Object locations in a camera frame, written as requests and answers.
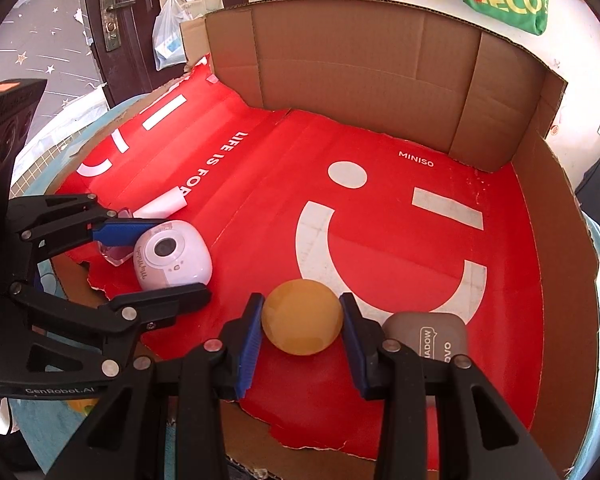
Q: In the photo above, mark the cardboard box tray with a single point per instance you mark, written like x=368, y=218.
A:
x=444, y=84

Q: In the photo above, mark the dark brown door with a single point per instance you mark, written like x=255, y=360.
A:
x=131, y=70

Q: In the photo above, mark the red Miniso bag liner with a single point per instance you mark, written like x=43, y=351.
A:
x=289, y=194

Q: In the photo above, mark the door handle plate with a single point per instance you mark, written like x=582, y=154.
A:
x=110, y=25

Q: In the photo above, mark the brown earbuds case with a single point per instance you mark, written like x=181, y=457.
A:
x=432, y=335

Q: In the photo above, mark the white plastic bag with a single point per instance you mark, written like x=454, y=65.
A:
x=167, y=37

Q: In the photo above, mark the teal fluffy blanket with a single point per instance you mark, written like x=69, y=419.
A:
x=47, y=425

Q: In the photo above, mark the pink round mini camera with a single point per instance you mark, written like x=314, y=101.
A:
x=171, y=254

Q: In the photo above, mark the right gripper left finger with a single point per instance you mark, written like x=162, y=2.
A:
x=124, y=436

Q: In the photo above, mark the orange round soap disc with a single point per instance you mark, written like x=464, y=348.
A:
x=302, y=317

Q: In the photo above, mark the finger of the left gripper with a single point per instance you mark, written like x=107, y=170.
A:
x=120, y=309
x=54, y=224

